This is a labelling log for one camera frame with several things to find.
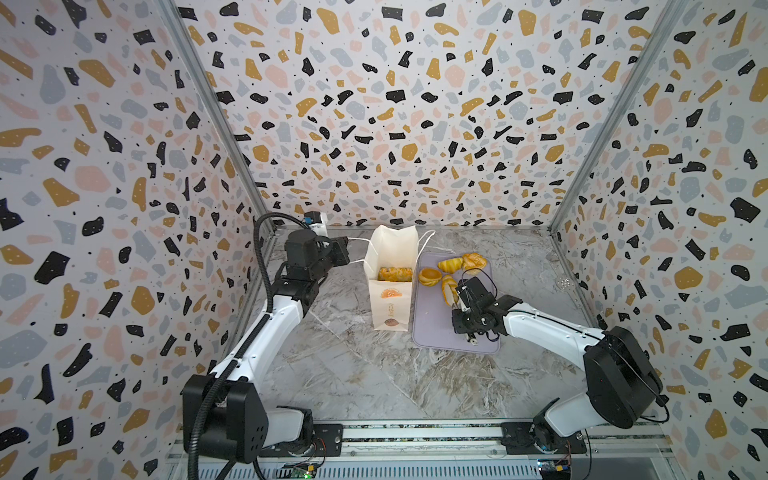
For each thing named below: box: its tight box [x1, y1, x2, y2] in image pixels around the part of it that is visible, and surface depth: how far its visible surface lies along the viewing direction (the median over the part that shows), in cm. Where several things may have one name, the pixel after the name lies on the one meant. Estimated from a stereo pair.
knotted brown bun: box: [462, 252, 488, 275], surface depth 108 cm
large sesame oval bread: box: [378, 267, 413, 282], surface depth 99 cm
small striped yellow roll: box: [438, 257, 463, 274], surface depth 106 cm
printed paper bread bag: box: [363, 224, 419, 332], surface depth 87 cm
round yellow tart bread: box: [418, 267, 442, 287], surface depth 103 cm
